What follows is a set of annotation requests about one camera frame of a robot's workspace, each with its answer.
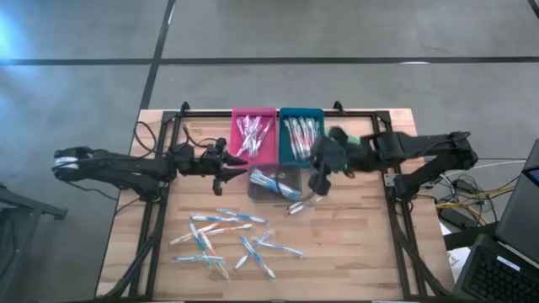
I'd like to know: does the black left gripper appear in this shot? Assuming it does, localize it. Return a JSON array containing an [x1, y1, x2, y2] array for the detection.
[[198, 137, 249, 184]]

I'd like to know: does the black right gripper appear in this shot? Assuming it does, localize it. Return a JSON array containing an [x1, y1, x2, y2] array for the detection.
[[311, 125, 367, 178]]

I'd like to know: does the blue toothbrush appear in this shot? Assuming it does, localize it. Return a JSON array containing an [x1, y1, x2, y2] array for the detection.
[[250, 168, 287, 190], [249, 172, 279, 193], [251, 174, 296, 198], [216, 208, 270, 225], [263, 178, 303, 201], [256, 170, 301, 195], [190, 214, 241, 223], [188, 221, 208, 254]]

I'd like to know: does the green plastic lid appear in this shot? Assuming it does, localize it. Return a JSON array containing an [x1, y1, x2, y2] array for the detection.
[[336, 128, 363, 146]]

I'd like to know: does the clear plastic bin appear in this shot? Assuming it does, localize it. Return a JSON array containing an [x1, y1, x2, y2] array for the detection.
[[247, 163, 303, 203]]

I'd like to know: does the pink plastic bin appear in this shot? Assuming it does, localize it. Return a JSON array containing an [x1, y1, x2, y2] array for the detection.
[[229, 106, 280, 166]]

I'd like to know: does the teal plastic bin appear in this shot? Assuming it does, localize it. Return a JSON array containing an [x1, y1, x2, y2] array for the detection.
[[277, 106, 328, 170]]

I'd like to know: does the black power brick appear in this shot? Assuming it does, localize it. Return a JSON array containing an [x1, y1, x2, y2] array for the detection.
[[437, 205, 469, 231]]

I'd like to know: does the black power adapter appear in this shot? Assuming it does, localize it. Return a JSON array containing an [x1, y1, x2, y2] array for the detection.
[[456, 178, 478, 195]]

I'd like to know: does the white paper sheet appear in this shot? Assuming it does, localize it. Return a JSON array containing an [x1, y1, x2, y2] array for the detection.
[[440, 221, 471, 270]]

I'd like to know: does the computer monitor with blue screen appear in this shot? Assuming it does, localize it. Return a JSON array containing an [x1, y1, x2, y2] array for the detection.
[[494, 138, 539, 264]]

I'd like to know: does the black keyboard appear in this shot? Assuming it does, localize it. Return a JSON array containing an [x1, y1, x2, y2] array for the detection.
[[452, 233, 539, 303]]

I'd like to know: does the black metal stand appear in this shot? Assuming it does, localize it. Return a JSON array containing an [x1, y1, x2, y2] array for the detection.
[[0, 183, 69, 303]]

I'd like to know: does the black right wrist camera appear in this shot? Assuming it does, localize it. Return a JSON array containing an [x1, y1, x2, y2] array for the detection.
[[308, 171, 332, 197]]

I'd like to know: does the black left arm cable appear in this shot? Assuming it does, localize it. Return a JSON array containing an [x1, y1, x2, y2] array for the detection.
[[183, 124, 219, 149]]

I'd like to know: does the black aluminium rig frame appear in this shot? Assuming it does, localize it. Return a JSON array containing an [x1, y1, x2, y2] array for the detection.
[[128, 100, 426, 302]]

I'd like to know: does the teal handled wrapped toothbrush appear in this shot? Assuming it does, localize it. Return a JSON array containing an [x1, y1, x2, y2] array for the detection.
[[251, 238, 305, 258]]

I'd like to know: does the yellow floor cable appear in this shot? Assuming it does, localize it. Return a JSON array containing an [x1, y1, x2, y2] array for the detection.
[[435, 184, 521, 211]]

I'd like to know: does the white floor cable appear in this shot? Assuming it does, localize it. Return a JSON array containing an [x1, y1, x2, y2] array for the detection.
[[478, 157, 528, 166]]

